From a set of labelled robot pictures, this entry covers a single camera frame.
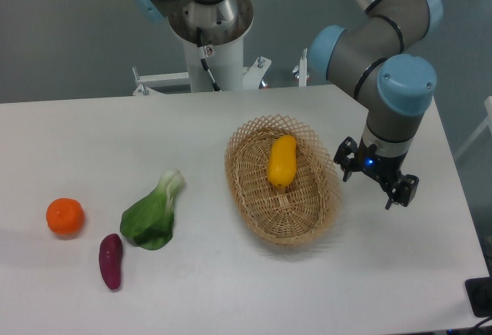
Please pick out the purple sweet potato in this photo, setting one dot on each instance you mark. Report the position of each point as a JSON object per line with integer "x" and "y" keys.
{"x": 110, "y": 258}

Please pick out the woven wicker basket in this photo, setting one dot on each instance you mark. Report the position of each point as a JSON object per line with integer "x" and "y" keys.
{"x": 287, "y": 216}

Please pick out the black device at table edge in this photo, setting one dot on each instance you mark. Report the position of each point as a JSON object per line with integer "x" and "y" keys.
{"x": 479, "y": 295}

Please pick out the white metal frame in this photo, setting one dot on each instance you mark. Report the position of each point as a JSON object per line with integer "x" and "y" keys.
{"x": 472, "y": 140}

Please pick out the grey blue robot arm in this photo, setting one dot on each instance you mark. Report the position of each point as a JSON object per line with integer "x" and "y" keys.
{"x": 369, "y": 63}

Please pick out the green bok choy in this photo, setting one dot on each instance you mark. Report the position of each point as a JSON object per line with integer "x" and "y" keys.
{"x": 149, "y": 222}

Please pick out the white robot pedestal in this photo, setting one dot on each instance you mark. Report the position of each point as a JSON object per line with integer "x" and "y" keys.
{"x": 212, "y": 37}

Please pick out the orange tangerine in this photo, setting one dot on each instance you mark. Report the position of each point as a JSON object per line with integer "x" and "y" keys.
{"x": 65, "y": 216}

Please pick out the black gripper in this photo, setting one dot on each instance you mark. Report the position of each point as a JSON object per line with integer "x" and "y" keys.
{"x": 384, "y": 170}

